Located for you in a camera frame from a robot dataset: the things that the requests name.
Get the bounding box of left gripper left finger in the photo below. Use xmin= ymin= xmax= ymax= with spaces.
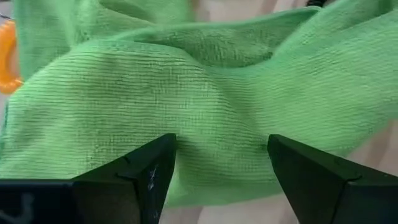
xmin=0 ymin=133 xmax=178 ymax=224

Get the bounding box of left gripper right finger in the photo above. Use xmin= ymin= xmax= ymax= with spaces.
xmin=267 ymin=134 xmax=398 ymax=224

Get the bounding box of green microfibre cloth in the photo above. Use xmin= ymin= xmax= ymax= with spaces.
xmin=0 ymin=0 xmax=398 ymax=208

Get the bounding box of orange coil hair band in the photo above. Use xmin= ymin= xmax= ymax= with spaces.
xmin=0 ymin=19 xmax=24 ymax=95

